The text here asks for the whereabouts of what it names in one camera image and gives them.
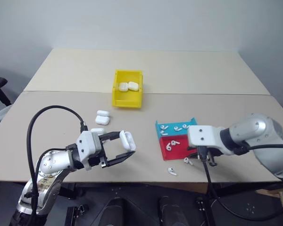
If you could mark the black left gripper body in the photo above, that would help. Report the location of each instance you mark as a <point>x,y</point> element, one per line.
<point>103,155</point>

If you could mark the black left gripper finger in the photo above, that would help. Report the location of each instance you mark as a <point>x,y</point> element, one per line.
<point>120,159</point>
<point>112,136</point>

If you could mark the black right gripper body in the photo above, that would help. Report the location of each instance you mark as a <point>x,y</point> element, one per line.
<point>193,150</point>

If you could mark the white earbud case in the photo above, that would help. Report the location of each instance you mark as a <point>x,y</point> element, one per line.
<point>133,86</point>
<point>97,130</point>
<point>128,141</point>
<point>103,113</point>
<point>123,86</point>
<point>102,120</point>

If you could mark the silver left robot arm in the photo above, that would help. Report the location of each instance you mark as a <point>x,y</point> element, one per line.
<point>52,162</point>

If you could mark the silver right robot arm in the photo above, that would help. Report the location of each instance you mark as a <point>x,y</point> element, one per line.
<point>257,134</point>

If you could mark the closed white earbud case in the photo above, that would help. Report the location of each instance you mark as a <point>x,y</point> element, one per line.
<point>97,130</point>
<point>123,86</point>
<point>102,120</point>
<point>133,86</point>
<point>103,113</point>

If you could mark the yellow plastic bin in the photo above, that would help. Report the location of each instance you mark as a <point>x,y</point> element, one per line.
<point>127,100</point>

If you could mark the white earbud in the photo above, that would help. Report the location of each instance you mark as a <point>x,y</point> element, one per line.
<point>175,142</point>
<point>163,132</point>
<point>187,160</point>
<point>177,128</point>
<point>185,126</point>
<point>168,147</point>
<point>164,127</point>
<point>172,171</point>

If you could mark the red earbud tray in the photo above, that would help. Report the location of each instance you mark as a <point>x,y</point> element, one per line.
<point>179,151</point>

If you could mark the teal earbud tray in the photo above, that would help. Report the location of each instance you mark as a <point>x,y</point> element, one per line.
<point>171,131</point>

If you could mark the dark rounded shape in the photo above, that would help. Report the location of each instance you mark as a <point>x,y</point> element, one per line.
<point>118,212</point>
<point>168,212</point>

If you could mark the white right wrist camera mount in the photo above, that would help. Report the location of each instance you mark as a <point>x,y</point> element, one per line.
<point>202,136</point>

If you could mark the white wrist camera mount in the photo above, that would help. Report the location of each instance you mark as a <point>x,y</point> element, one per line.
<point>202,136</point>
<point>87,146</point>

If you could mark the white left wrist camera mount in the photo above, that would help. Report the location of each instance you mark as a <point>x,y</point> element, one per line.
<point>87,146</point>

